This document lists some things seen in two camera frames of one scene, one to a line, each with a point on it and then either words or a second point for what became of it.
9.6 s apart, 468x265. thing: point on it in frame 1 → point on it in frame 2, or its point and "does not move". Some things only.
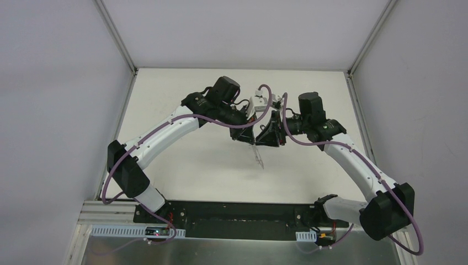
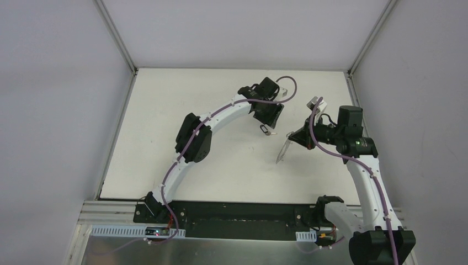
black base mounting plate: [240, 219] does not move
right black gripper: [275, 129] → [302, 136]
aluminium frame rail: [115, 212] does not move
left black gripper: [239, 131] → [269, 114]
